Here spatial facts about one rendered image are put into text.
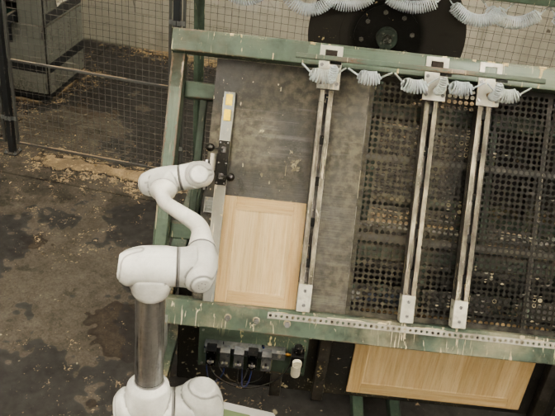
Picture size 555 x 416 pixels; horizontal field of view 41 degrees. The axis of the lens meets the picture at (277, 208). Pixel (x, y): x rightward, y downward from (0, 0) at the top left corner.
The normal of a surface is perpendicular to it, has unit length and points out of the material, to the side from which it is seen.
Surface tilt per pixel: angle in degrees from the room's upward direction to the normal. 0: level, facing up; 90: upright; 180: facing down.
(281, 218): 60
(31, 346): 0
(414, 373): 90
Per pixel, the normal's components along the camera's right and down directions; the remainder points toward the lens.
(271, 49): 0.00, 0.04
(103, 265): 0.09, -0.84
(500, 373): -0.06, 0.53
